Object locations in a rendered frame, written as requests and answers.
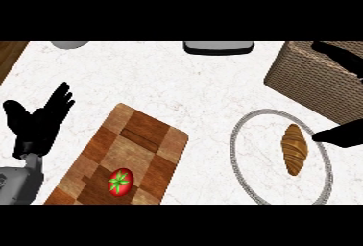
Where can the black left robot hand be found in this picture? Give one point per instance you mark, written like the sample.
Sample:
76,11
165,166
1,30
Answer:
41,123

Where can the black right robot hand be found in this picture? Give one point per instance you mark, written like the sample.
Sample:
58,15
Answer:
343,136

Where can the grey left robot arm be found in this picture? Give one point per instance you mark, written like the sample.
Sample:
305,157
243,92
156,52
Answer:
22,182

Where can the brown croissant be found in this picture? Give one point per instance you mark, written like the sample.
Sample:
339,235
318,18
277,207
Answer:
295,150

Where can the brown wicker basket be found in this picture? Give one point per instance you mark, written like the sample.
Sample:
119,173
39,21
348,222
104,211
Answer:
312,80

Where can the round white grey-rimmed placemat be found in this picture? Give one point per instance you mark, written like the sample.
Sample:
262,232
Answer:
258,153

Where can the checkered wooden cutting board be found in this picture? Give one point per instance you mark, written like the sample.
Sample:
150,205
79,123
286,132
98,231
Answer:
138,137

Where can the red tomato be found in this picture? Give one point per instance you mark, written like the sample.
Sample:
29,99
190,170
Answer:
120,182

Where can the grey rounded object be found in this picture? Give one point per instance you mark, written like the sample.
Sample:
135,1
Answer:
70,44

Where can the black and grey appliance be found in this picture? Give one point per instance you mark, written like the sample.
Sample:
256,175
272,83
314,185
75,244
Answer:
219,48

